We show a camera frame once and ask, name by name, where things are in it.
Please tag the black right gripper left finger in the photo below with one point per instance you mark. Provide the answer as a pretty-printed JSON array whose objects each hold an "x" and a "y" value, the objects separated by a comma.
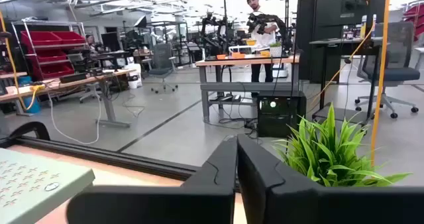
[{"x": 198, "y": 201}]

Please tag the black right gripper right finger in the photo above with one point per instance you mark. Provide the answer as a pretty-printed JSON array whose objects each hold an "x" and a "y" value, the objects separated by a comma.
[{"x": 298, "y": 204}]

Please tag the black background robot arm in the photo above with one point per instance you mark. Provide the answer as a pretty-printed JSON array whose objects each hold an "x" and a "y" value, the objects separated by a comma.
[
  {"x": 212, "y": 32},
  {"x": 268, "y": 20}
]

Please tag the green potted plant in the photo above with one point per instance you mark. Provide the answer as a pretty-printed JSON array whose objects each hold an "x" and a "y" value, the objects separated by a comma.
[{"x": 331, "y": 157}]

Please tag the black computer tower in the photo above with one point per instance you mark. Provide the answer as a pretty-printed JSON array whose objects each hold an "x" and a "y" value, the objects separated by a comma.
[{"x": 281, "y": 114}]

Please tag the white bin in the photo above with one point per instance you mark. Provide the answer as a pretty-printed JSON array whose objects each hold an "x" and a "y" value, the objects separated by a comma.
[{"x": 134, "y": 78}]

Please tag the grey office chair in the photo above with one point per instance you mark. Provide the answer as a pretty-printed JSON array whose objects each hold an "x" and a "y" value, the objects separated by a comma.
[{"x": 162, "y": 65}]

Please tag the wooden table with grey legs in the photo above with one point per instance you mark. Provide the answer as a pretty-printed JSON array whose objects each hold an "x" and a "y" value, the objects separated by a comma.
[{"x": 232, "y": 62}]

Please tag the small plant in white pot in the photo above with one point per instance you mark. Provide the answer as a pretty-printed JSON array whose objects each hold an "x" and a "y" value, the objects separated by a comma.
[{"x": 275, "y": 50}]

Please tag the office chair with blue seat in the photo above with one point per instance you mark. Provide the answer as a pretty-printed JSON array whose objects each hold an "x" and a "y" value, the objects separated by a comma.
[{"x": 394, "y": 73}]

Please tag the black desk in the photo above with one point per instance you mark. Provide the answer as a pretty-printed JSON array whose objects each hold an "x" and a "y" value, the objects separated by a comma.
[{"x": 344, "y": 45}]

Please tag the green perforated metal shelf riser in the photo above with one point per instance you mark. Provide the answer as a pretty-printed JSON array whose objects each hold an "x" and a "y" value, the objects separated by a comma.
[{"x": 33, "y": 184}]

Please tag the small yellow bowl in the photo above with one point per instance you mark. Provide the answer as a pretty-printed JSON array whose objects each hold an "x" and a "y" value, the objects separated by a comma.
[{"x": 251, "y": 42}]

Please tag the long wooden workbench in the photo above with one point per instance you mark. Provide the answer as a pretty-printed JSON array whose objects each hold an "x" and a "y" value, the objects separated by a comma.
[{"x": 83, "y": 79}]

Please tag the person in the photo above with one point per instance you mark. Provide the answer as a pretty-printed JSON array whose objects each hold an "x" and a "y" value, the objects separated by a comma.
[
  {"x": 261, "y": 35},
  {"x": 90, "y": 41}
]

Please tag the black softbox lamp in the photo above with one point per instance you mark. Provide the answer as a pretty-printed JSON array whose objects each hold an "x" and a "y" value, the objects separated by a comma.
[{"x": 141, "y": 22}]

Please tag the blue bin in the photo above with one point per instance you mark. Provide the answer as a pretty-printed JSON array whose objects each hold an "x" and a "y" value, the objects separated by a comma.
[{"x": 31, "y": 104}]

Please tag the metal rack with red bins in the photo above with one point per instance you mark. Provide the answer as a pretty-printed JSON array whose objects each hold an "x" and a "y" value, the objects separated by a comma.
[{"x": 49, "y": 38}]

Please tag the black aluminium rig frame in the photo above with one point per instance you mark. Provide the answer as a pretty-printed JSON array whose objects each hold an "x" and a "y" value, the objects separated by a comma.
[{"x": 99, "y": 156}]

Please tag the black partition wall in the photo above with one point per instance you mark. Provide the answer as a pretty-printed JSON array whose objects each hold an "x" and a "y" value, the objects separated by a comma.
[{"x": 318, "y": 28}]

